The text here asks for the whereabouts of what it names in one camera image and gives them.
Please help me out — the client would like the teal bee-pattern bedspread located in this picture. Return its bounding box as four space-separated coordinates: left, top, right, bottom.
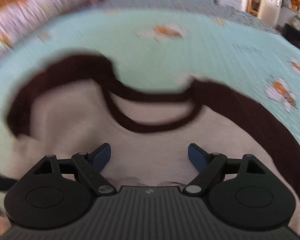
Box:
0 0 300 153

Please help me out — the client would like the floral rolled quilt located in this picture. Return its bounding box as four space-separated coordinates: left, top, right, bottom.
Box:
0 0 96 58

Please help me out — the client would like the white room door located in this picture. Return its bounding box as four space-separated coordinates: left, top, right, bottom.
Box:
258 0 282 27

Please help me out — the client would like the grey and maroon sweatshirt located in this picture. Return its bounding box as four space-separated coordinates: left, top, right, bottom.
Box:
2 54 300 234

